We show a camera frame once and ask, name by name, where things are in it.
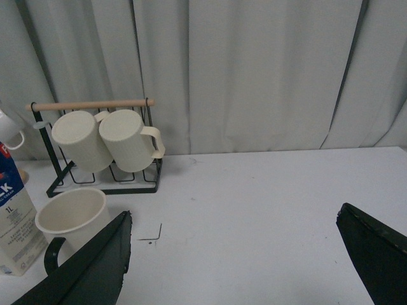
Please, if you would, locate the cream smiley mug black handle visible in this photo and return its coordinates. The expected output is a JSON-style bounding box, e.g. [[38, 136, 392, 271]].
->
[[35, 187, 111, 275]]

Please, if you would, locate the blue Pascual milk carton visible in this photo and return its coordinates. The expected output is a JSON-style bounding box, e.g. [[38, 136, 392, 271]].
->
[[1, 144, 48, 276]]

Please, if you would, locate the cream ribbed mug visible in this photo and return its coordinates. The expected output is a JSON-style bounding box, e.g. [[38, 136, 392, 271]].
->
[[52, 111, 113, 173], [99, 109, 165, 172]]

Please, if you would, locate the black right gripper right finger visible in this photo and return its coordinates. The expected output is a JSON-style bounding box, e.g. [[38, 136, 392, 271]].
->
[[336, 203, 406, 304]]

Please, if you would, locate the left cream ribbed mug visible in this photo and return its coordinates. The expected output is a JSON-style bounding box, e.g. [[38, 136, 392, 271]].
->
[[52, 111, 113, 173]]

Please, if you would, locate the black wire cup rack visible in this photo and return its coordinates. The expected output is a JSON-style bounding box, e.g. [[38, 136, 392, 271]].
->
[[25, 98, 163, 198]]

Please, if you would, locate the right cream ribbed mug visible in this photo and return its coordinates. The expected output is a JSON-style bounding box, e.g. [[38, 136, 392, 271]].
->
[[99, 109, 165, 172]]

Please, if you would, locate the white enamel mug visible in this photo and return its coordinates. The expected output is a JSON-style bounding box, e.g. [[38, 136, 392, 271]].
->
[[1, 111, 25, 150]]

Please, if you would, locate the wooden mug tree stand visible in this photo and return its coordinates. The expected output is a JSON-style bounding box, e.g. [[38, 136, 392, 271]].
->
[[18, 168, 29, 184]]

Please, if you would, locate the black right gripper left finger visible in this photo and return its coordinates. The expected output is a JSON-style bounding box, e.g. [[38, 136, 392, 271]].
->
[[14, 211, 132, 304]]

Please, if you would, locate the grey curtain backdrop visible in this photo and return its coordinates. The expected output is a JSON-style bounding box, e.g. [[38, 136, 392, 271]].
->
[[1, 1, 406, 159]]

